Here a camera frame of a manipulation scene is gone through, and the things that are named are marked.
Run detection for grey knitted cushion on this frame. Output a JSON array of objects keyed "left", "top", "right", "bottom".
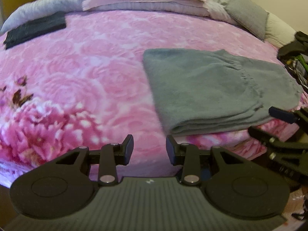
[{"left": 225, "top": 0, "right": 268, "bottom": 41}]

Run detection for grey sweatpants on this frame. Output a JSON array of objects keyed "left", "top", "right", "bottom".
[{"left": 142, "top": 49, "right": 303, "bottom": 136}]

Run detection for folded black garment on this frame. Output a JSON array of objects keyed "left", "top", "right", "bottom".
[{"left": 4, "top": 12, "right": 66, "bottom": 49}]

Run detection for cream pillow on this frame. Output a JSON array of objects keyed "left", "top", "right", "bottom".
[{"left": 264, "top": 13, "right": 296, "bottom": 49}]

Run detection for pink floral bedspread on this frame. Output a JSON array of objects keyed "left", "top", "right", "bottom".
[{"left": 0, "top": 10, "right": 308, "bottom": 188}]

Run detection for pile of dark clothes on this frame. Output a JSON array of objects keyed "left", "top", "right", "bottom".
[{"left": 277, "top": 31, "right": 307, "bottom": 92}]

